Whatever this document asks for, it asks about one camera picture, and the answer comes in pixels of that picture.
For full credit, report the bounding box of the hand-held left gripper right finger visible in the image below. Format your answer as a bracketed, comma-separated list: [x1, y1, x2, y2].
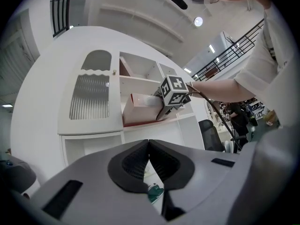
[149, 138, 258, 222]

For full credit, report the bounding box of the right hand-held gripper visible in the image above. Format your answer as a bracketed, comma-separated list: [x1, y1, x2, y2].
[138, 74, 192, 121]

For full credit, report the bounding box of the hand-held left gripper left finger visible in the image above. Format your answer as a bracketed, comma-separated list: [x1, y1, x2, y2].
[30, 139, 165, 225]

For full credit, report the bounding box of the white shelf cabinet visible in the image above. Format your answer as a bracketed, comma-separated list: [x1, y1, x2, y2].
[57, 49, 205, 169]

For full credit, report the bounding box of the black office chair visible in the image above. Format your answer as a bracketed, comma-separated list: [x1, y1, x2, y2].
[198, 119, 226, 152]

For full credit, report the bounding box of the green object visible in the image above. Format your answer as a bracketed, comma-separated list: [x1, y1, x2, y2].
[147, 183, 165, 204]

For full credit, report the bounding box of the white and grey machine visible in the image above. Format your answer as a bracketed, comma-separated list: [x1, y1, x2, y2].
[0, 154, 38, 195]

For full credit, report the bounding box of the long black mezzanine railing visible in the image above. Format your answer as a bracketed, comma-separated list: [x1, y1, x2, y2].
[191, 18, 265, 82]

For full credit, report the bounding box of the person's white shirt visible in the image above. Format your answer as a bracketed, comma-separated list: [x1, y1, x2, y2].
[233, 5, 300, 129]

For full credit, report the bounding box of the black balcony railing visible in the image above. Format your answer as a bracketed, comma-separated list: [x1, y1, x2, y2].
[49, 0, 74, 38]

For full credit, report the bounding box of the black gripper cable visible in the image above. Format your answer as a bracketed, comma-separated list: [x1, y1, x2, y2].
[186, 83, 242, 152]

